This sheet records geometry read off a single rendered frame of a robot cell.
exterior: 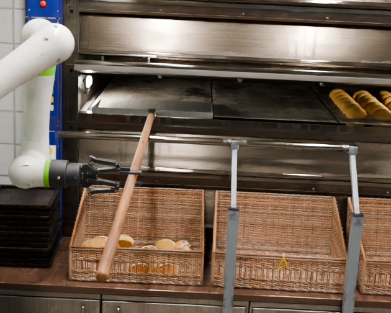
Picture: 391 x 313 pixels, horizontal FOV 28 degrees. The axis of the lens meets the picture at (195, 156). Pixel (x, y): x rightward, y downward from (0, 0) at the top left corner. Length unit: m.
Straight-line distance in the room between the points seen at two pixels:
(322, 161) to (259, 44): 0.61
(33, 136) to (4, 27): 1.01
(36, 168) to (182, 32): 1.19
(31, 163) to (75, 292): 0.84
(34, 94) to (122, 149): 1.03
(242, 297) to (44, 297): 0.80
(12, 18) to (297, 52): 1.26
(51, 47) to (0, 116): 1.25
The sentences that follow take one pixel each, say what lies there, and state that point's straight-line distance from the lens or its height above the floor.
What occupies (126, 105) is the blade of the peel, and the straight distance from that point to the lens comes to 3.72.
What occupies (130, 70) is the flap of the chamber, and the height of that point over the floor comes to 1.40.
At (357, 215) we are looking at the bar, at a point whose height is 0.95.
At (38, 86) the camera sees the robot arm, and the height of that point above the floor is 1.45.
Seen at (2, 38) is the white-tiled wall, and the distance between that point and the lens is 3.59.
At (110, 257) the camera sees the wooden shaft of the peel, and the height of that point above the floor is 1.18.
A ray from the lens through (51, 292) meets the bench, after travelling 3.26.
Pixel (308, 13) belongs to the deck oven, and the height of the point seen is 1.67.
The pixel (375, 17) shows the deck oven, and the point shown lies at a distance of 3.54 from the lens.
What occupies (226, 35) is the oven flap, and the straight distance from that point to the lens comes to 3.48.
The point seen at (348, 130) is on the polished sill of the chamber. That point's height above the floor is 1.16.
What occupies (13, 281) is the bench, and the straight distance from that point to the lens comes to 3.28.
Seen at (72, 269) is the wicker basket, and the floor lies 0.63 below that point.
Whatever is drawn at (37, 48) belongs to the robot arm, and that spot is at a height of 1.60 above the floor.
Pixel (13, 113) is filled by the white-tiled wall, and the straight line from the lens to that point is 3.63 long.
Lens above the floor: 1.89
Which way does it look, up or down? 14 degrees down
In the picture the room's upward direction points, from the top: 3 degrees clockwise
